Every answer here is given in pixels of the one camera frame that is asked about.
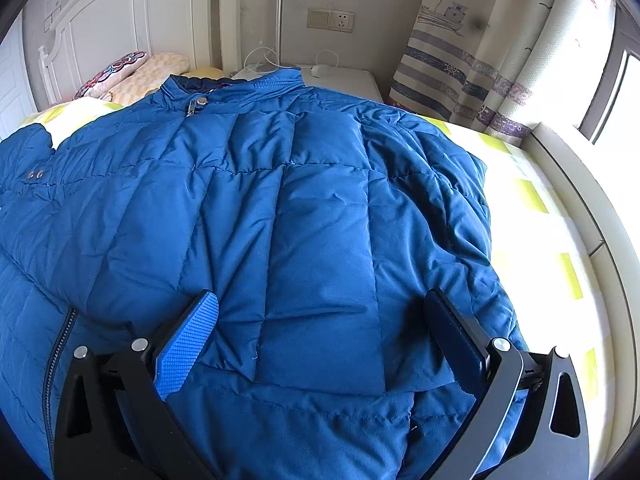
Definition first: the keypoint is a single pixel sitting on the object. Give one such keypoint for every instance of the white wardrobe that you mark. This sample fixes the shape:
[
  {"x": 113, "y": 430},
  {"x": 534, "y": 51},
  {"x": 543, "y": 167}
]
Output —
[{"x": 12, "y": 90}]

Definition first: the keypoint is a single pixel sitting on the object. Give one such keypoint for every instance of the white nightstand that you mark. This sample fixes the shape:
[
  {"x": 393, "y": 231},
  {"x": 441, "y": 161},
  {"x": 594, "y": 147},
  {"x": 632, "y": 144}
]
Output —
[{"x": 350, "y": 82}]

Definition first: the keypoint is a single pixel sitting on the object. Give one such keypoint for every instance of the red patterned pillow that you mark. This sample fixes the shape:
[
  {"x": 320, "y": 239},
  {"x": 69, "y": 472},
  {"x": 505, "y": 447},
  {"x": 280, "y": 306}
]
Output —
[{"x": 107, "y": 77}]

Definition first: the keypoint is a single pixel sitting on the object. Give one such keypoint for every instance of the wall socket plate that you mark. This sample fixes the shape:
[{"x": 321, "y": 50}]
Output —
[{"x": 330, "y": 20}]

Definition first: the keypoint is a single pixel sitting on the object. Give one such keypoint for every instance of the boat print curtain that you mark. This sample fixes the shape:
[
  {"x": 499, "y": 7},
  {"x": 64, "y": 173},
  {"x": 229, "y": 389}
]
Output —
[{"x": 480, "y": 50}]

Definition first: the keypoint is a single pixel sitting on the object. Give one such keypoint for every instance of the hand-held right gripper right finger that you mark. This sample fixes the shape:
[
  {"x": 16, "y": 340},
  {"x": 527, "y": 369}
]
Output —
[{"x": 457, "y": 332}]

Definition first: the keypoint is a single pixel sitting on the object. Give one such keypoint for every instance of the window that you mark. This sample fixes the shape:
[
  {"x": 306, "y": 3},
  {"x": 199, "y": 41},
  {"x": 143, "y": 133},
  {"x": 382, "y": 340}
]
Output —
[{"x": 617, "y": 95}]

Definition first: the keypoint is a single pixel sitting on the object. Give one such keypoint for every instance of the thin metal pole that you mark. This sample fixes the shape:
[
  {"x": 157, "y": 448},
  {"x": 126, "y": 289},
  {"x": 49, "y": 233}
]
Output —
[{"x": 281, "y": 10}]

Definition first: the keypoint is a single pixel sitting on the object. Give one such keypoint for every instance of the beige checked pillow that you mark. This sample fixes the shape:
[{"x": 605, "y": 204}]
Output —
[{"x": 152, "y": 72}]

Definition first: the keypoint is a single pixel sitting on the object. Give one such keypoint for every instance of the yellow checked bed sheet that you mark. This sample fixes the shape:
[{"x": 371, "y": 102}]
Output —
[{"x": 540, "y": 240}]

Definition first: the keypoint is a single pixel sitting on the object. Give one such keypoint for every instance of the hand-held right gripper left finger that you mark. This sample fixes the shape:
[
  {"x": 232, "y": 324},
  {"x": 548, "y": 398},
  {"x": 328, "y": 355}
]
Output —
[{"x": 187, "y": 341}]

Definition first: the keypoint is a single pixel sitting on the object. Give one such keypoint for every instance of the white wooden headboard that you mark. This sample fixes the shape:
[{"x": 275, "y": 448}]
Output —
[{"x": 125, "y": 15}]

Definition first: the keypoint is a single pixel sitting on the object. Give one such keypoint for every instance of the white window ledge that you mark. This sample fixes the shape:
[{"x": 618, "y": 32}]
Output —
[{"x": 595, "y": 195}]

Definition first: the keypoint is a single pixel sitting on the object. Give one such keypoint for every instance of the blue down jacket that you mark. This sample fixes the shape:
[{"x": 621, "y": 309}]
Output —
[{"x": 280, "y": 220}]

